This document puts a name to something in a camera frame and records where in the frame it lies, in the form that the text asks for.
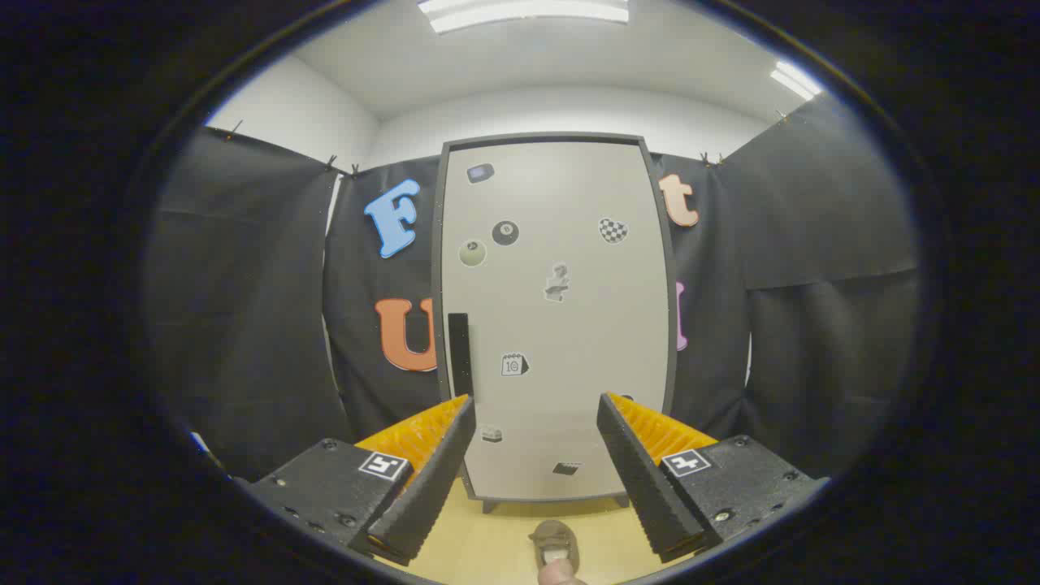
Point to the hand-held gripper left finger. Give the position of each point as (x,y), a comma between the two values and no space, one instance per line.
(431,496)

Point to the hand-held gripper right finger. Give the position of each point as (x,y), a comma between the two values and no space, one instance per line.
(650,496)

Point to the brown fuzzy shoe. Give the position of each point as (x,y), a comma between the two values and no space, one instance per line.
(554,538)

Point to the white shoe cabinet door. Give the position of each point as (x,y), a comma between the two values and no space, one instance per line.
(569,325)

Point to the grey shoe cabinet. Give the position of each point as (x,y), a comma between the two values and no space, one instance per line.
(544,138)

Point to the black backdrop cloth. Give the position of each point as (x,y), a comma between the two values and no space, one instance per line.
(244,284)

